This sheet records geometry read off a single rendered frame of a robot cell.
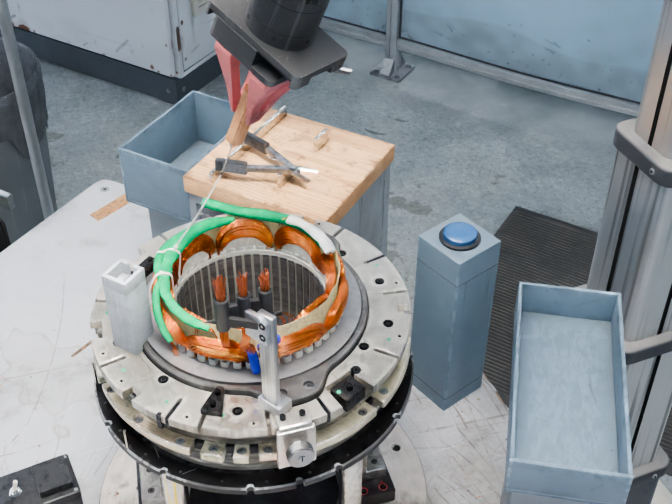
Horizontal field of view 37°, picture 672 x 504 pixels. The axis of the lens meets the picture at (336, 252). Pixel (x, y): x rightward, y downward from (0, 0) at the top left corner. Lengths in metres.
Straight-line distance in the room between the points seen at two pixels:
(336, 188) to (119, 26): 2.32
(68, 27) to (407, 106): 1.21
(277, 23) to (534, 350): 0.48
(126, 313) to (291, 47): 0.30
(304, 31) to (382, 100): 2.70
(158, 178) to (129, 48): 2.21
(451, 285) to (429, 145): 2.08
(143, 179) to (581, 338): 0.59
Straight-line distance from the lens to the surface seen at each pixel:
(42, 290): 1.55
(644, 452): 1.45
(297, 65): 0.77
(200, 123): 1.44
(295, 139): 1.30
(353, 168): 1.24
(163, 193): 1.30
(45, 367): 1.43
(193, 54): 3.45
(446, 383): 1.29
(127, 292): 0.91
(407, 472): 1.24
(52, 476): 1.23
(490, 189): 3.06
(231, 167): 1.21
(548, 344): 1.08
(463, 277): 1.17
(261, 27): 0.78
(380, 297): 1.01
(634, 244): 1.18
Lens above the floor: 1.77
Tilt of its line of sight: 39 degrees down
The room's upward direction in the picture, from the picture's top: straight up
